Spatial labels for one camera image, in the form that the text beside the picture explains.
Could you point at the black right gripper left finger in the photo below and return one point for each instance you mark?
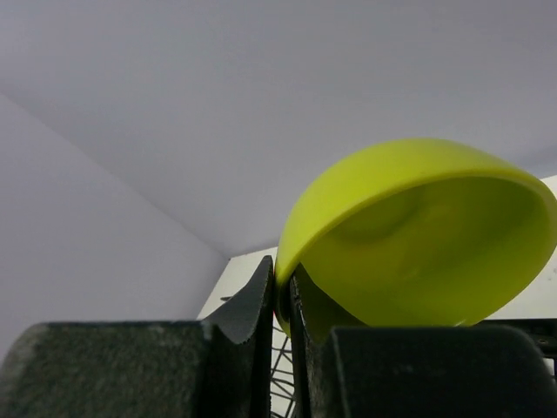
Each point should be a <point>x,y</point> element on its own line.
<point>215,367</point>

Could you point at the lime green bowl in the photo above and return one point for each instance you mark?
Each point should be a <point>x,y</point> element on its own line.
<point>418,232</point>

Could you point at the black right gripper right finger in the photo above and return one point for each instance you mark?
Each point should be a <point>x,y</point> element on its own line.
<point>413,374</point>

